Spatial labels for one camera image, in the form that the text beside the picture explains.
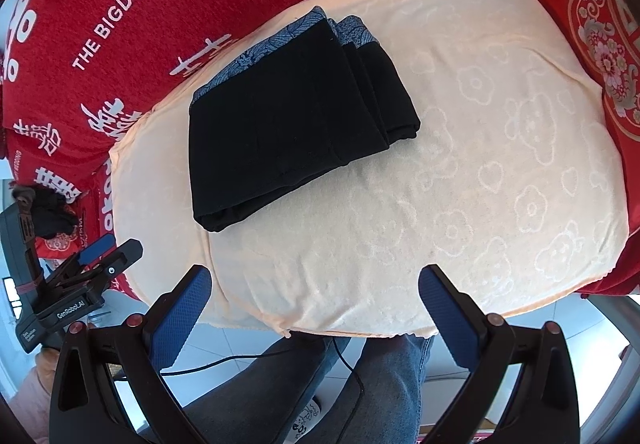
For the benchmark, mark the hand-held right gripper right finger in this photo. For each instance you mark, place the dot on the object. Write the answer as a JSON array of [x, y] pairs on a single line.
[[450, 319]]

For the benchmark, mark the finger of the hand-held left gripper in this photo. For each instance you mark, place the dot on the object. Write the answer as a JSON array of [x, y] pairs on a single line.
[[125, 251], [97, 249]]

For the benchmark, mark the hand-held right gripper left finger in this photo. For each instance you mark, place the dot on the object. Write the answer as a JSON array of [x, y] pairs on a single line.
[[182, 319]]

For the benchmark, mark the black pants with blue waistband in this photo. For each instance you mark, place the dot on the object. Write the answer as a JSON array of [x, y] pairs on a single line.
[[280, 134]]

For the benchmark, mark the person's left hand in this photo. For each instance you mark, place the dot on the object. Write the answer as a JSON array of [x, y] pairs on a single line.
[[50, 216]]

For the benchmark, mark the person's right leg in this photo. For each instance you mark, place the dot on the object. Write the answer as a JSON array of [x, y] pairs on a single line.
[[390, 389]]

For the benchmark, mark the person's leg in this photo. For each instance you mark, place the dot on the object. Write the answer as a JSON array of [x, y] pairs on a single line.
[[250, 394], [390, 389]]

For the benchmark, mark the person's left leg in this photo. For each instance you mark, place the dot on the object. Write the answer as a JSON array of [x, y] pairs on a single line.
[[250, 394]]

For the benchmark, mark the peach patterned towel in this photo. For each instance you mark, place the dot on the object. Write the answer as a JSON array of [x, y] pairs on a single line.
[[450, 174]]

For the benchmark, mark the white printed slipper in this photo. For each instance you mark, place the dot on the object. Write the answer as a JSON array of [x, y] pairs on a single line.
[[306, 419]]

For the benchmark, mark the red embroidered pillow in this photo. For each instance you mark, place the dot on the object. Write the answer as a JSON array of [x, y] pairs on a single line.
[[595, 24]]

